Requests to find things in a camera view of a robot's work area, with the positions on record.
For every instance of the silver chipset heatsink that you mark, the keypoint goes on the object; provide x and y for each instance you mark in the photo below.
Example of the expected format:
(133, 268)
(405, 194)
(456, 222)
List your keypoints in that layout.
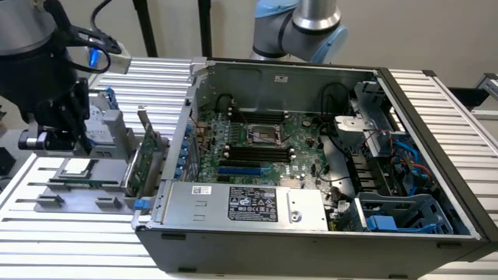
(292, 183)

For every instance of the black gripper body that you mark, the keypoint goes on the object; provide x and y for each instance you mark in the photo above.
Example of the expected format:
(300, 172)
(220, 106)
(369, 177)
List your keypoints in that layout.
(35, 84)

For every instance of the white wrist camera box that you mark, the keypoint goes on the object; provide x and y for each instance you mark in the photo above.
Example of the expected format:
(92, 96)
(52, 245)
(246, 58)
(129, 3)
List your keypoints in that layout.
(118, 59)

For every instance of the black open PC case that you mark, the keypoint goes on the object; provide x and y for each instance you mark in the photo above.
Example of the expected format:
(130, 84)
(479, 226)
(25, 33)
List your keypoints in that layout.
(273, 251)

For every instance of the black power supply label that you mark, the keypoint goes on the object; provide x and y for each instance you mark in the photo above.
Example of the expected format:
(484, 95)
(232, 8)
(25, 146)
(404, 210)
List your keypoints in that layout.
(253, 204)

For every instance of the white barcode sticker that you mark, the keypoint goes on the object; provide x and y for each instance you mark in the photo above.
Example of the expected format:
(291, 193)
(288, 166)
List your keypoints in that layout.
(202, 190)

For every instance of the black RAM slot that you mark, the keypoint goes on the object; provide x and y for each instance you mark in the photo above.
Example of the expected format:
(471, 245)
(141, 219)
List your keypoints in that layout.
(262, 113)
(261, 159)
(262, 122)
(261, 155)
(262, 116)

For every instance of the silver hard disk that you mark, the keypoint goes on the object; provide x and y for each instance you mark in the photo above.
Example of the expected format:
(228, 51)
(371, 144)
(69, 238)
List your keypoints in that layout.
(98, 125)

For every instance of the green motherboard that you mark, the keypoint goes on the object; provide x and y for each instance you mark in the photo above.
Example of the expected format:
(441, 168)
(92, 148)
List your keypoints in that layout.
(304, 146)

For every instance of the short black expansion slot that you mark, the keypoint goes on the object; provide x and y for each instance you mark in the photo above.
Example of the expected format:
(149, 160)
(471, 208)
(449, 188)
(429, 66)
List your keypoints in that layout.
(230, 178)

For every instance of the blue expansion slot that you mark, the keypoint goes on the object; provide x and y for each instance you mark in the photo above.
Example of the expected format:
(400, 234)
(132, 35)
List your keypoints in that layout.
(240, 171)

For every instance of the silver CPU chip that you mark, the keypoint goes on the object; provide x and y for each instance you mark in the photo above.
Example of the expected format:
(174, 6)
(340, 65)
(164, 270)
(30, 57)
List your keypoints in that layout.
(77, 167)

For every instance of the long black expansion slot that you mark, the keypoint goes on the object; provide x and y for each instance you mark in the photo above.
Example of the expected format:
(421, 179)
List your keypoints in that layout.
(240, 164)

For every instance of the blue grey drive cage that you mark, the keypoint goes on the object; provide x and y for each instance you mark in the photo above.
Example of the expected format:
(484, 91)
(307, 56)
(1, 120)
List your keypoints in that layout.
(405, 204)

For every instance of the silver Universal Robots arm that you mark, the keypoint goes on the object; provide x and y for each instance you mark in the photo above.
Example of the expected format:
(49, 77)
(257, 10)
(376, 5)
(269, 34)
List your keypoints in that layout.
(312, 29)

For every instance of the blue plastic connector block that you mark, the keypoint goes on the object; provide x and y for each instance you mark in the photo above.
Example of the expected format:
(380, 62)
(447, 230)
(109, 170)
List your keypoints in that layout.
(381, 224)

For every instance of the aluminium frame profile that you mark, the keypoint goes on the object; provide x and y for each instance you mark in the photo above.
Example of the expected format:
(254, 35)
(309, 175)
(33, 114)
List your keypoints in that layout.
(487, 87)

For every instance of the silver power supply unit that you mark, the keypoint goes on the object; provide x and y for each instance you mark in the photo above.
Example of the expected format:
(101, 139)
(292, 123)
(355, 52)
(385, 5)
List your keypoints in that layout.
(218, 210)

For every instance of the CPU socket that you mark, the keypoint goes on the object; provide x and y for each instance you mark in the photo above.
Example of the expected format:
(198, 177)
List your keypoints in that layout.
(264, 133)

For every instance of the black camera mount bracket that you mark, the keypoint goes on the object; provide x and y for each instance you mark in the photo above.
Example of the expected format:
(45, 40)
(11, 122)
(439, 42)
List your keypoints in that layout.
(98, 36)

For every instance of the green graphics card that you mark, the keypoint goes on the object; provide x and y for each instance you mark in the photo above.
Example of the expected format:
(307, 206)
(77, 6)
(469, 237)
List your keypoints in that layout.
(146, 163)

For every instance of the grey parts rack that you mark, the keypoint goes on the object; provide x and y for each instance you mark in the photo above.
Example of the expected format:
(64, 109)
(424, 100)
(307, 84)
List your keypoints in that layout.
(113, 166)

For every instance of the small case sticker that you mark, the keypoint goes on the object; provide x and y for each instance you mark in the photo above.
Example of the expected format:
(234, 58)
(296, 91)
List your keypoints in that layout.
(281, 78)

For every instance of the silver metal disk bay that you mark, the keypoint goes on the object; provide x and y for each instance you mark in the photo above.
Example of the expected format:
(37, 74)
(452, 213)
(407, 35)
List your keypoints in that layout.
(363, 125)

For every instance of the black stand pole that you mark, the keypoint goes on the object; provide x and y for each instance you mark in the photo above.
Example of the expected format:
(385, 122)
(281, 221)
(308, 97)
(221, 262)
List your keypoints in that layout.
(146, 29)
(205, 29)

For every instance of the blue case latch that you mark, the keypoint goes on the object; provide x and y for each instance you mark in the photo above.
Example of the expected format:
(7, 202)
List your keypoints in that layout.
(142, 203)

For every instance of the black box beside table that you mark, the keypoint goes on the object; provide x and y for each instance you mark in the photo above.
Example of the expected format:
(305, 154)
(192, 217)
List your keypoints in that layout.
(7, 160)

